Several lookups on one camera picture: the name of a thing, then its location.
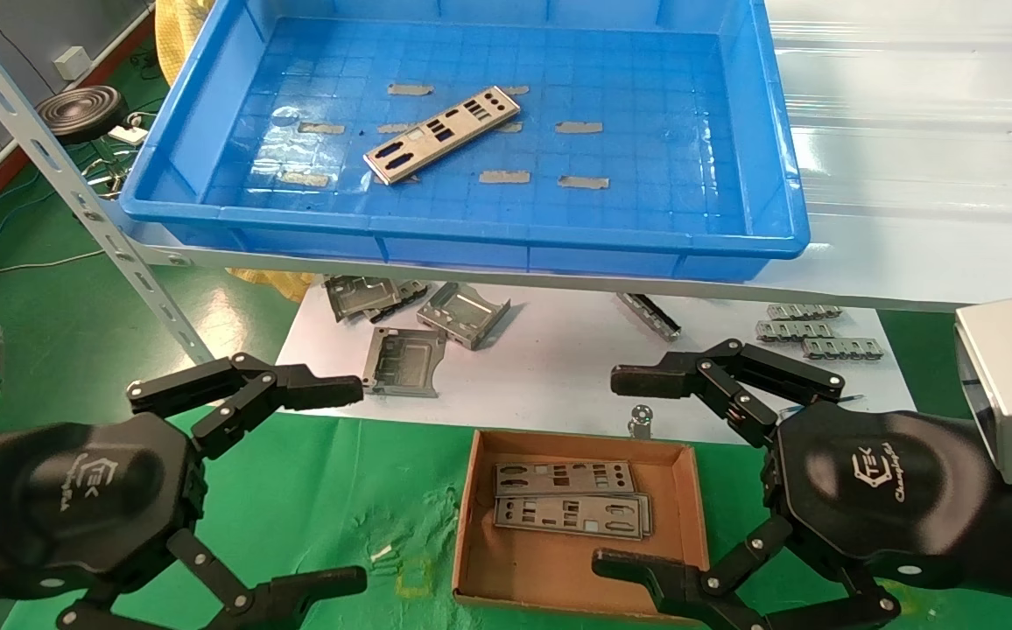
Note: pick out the green cloth mat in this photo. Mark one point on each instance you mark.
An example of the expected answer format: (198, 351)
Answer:
(313, 490)

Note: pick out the silver perforated IO shield plate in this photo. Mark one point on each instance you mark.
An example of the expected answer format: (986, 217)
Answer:
(558, 477)
(572, 516)
(436, 136)

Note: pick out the black round disc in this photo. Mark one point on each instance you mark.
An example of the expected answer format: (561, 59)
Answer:
(81, 112)

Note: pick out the silver U-shaped metal bracket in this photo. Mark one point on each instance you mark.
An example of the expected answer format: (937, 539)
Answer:
(462, 313)

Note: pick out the small white scrap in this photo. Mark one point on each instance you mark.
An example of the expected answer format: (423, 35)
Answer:
(381, 552)

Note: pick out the silver part at edge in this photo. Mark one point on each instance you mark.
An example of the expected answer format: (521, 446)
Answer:
(407, 291)

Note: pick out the grey metal shelf rail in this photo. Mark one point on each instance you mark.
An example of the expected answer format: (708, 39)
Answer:
(200, 257)

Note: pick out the white wall box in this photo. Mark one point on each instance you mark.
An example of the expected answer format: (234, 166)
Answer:
(73, 63)

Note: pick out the narrow slotted metal strip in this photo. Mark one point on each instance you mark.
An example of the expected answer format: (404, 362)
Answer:
(649, 315)

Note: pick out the silver folded metal bracket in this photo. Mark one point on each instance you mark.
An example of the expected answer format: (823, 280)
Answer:
(357, 297)

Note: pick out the grey perforated shelf upright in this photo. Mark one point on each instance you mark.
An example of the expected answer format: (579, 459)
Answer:
(33, 144)

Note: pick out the shallow cardboard box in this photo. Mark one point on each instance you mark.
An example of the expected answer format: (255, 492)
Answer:
(550, 569)

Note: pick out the silver connector shield strip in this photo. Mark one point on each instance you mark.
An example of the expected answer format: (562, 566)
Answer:
(790, 331)
(843, 348)
(804, 311)

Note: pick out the white paper sheet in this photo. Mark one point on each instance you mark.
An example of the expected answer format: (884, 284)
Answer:
(558, 367)

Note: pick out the white power adapter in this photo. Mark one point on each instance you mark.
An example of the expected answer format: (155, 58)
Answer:
(130, 135)

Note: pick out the blue plastic tray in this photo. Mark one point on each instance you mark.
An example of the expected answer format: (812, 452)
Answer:
(690, 219)

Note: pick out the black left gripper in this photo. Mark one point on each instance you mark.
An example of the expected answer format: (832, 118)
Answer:
(77, 499)

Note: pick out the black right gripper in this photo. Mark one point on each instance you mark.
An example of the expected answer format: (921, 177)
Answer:
(882, 490)

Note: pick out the grey flat metal frame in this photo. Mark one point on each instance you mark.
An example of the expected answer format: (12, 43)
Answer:
(403, 360)

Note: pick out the small metal binder clip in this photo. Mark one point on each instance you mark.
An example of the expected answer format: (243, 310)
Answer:
(640, 414)

